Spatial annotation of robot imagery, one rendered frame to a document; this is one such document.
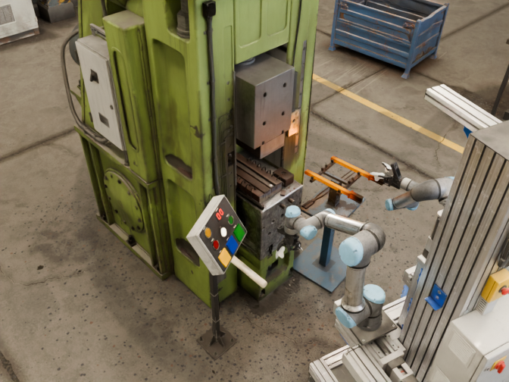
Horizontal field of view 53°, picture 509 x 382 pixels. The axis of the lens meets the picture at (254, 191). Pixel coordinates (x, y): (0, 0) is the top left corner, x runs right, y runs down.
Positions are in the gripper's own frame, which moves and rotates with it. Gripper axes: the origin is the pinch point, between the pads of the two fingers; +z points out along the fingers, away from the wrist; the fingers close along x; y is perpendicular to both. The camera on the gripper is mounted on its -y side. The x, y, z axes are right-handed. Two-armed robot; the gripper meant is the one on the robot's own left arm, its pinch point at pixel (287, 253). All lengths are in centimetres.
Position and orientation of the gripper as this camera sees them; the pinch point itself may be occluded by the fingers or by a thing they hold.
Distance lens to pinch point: 290.3
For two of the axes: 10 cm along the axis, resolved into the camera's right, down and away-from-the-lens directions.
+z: -0.1, 7.6, 6.5
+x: 8.9, -2.9, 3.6
